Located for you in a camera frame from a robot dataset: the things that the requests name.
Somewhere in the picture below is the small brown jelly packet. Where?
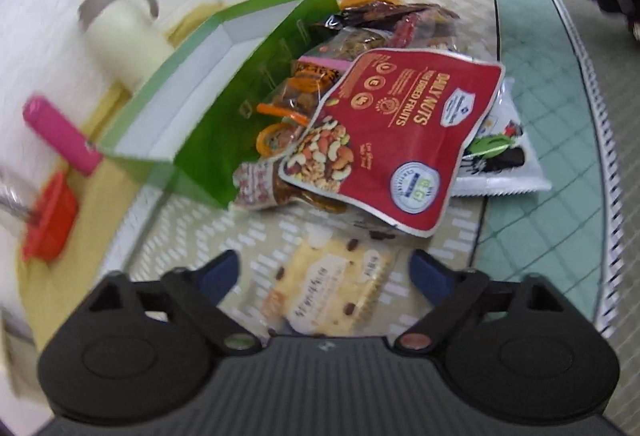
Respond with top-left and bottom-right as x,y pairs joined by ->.
232,158 -> 299,210

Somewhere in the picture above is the cream raisin biscuit packet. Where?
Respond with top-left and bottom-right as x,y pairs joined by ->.
262,235 -> 395,336

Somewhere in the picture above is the white seaweed snack packet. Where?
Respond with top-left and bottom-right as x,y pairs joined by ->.
451,78 -> 552,198

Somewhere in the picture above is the red daily nuts pouch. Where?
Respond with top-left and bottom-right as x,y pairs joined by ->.
279,48 -> 506,238

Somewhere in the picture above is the orange print snack bag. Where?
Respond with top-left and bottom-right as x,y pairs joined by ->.
255,56 -> 352,158

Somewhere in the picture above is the dark red meat pouch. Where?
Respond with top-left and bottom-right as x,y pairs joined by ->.
316,1 -> 460,44

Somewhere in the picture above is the cookie bag pink zipper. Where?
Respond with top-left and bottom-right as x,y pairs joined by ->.
306,27 -> 393,62

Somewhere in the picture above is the yellow tablecloth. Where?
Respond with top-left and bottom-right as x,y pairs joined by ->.
14,5 -> 227,352

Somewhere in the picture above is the red plastic basket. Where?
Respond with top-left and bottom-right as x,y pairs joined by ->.
21,172 -> 79,263

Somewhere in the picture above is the green cardboard box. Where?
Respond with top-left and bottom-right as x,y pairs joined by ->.
98,0 -> 338,208

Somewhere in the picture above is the pink thermos bottle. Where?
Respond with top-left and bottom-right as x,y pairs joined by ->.
22,95 -> 102,176

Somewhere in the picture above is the cream thermos jug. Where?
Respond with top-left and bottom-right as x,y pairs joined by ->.
77,0 -> 175,94

